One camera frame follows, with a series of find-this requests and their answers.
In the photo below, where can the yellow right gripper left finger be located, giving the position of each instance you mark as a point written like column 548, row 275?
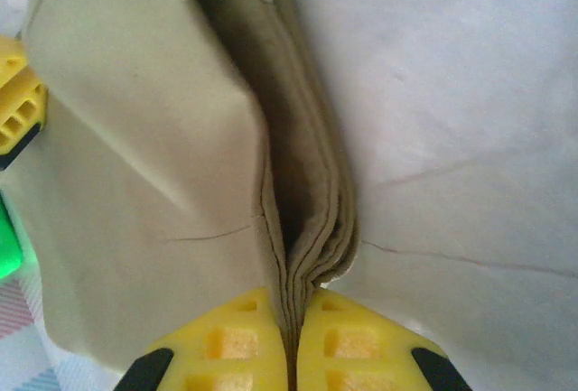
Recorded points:
column 226, row 346

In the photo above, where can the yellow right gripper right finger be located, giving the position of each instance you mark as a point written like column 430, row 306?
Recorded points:
column 357, row 346

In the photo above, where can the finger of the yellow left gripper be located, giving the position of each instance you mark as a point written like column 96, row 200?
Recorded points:
column 18, row 102

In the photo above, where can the olive khaki skirt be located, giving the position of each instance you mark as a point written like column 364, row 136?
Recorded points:
column 135, row 138

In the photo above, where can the green plastic basket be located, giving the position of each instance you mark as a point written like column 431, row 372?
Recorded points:
column 8, row 237

